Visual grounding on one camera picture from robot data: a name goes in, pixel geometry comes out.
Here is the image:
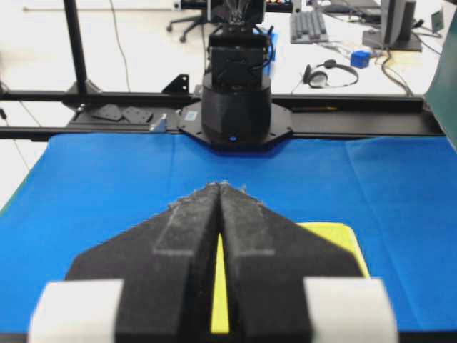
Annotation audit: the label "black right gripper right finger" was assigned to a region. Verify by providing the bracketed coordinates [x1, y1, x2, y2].
[220, 184, 397, 342]

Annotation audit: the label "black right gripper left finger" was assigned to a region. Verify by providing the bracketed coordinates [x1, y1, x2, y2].
[28, 183, 219, 342]

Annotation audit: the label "yellow-green towel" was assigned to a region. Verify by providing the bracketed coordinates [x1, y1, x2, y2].
[209, 222, 371, 334]

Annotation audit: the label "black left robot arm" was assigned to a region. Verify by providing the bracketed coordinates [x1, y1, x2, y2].
[178, 1, 293, 150]

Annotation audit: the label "blue table cloth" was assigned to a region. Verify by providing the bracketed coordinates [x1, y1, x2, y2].
[1, 134, 456, 333]

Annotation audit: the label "black mounting plates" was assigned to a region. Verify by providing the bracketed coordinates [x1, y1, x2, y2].
[92, 104, 154, 124]

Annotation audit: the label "black headphones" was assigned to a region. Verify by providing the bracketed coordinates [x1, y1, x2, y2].
[302, 59, 359, 89]

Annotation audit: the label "small blue box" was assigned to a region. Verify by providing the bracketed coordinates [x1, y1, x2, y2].
[350, 50, 371, 69]

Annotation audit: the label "dark green board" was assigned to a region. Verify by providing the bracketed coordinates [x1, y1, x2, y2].
[426, 18, 456, 149]

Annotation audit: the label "black keyboard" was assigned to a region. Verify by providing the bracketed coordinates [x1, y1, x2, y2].
[290, 10, 328, 44]

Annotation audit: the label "monitor stand base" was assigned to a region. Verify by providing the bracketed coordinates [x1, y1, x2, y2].
[362, 0, 422, 52]

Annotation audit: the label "silver angle bracket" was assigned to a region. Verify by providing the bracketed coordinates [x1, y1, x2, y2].
[149, 113, 167, 133]

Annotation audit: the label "black metal frame rail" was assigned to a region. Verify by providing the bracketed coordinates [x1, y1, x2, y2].
[1, 89, 443, 141]

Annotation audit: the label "black vertical frame post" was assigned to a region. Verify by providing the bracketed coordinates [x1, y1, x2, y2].
[64, 0, 87, 94]

